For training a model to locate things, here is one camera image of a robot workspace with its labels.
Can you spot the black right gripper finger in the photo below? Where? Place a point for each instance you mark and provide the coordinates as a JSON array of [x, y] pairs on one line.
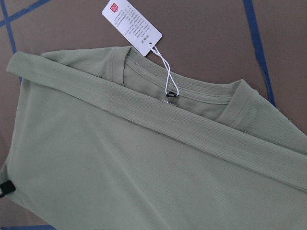
[[6, 188]]

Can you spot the olive green long-sleeve shirt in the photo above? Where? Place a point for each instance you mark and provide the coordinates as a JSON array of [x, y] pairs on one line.
[[98, 146]]

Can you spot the white paper hang tag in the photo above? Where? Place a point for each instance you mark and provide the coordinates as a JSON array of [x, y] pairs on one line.
[[142, 35]]

